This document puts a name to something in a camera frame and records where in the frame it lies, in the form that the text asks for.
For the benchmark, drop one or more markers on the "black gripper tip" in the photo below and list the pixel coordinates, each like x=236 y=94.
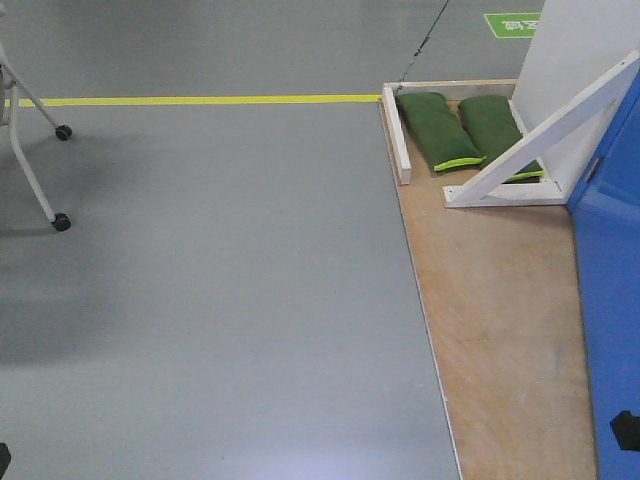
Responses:
x=5 y=457
x=626 y=430

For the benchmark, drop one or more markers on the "blue door platform plywood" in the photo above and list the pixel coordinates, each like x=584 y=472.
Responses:
x=500 y=294

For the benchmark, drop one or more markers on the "blue door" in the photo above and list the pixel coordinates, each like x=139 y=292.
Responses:
x=605 y=213

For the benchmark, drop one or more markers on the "white triangular brace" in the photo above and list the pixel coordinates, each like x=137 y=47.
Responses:
x=489 y=187

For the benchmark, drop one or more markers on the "left green sandbag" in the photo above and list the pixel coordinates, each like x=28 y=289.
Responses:
x=437 y=132

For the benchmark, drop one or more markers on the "green sandbag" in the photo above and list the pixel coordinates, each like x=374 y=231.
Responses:
x=437 y=132
x=490 y=124

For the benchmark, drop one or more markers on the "right green sandbag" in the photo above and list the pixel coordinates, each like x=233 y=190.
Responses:
x=490 y=124

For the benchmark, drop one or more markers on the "yellow floor tape line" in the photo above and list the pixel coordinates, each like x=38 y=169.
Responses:
x=211 y=100

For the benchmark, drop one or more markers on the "green floor sign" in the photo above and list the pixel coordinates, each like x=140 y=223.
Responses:
x=513 y=25

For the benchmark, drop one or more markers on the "white side rail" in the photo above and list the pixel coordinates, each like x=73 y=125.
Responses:
x=396 y=138

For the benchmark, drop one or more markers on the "white door frame panel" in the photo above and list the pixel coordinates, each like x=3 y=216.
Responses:
x=575 y=43

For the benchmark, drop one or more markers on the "white back rail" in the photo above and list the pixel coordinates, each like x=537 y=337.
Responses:
x=456 y=90

